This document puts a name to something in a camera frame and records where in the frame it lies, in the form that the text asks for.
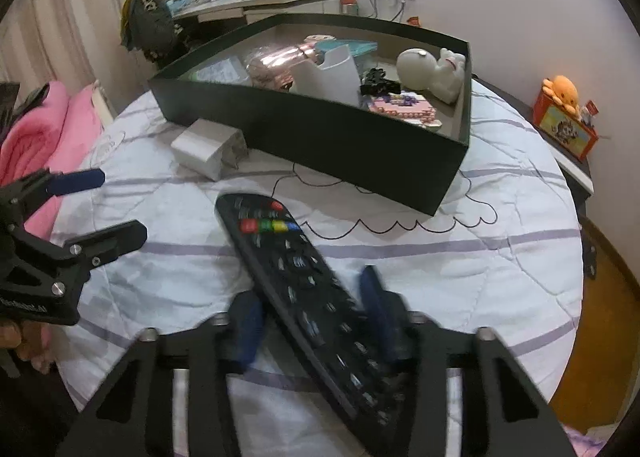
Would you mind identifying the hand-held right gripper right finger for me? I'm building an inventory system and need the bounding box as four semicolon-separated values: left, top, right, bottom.
357;264;581;457

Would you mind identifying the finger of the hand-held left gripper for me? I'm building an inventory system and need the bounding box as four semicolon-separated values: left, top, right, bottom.
0;168;106;222
10;219;148;298

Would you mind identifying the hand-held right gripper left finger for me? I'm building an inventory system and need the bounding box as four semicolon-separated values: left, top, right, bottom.
55;292;266;457

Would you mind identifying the black remote control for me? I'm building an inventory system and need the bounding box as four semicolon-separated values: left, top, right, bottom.
215;193;441;457

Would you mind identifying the black cardboard box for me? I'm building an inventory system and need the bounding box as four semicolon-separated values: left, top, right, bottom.
148;13;473;216

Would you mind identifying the pastel block model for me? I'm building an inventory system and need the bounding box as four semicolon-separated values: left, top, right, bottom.
365;92;443;130

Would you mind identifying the white astronaut figurine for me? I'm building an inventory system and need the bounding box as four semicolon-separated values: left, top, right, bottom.
396;47;467;104

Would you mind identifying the copper metal cup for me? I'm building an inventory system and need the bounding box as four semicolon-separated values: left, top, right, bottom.
260;41;321;90

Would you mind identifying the pink white block figure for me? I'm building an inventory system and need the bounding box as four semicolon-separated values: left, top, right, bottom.
302;34;336;55

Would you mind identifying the person's left hand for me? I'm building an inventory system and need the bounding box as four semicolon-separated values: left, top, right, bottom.
0;322;55;373

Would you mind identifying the pink blanket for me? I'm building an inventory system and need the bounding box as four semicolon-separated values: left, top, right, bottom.
0;81;117;243

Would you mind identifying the white charger box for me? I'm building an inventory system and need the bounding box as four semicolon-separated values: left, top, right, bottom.
171;118;249;182

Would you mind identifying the beige curtain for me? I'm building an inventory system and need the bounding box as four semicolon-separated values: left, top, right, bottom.
0;0;151;92

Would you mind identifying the grey printed jacket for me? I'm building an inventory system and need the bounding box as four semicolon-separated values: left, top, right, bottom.
120;0;176;62

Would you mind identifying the flat packet with barcode label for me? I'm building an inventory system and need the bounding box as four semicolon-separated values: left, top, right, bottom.
192;56;251;86

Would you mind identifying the white plastic holder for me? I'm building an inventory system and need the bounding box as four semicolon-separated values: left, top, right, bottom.
290;44;362;106

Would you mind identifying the colourful printed box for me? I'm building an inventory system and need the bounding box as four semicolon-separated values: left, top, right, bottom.
531;87;600;162

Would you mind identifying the teal round container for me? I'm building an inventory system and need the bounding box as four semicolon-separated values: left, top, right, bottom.
327;39;378;60

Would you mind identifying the orange octopus plush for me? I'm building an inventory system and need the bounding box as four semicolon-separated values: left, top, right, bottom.
541;75;582;112

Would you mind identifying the cream bed frame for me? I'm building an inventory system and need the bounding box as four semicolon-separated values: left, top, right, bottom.
90;79;118;130

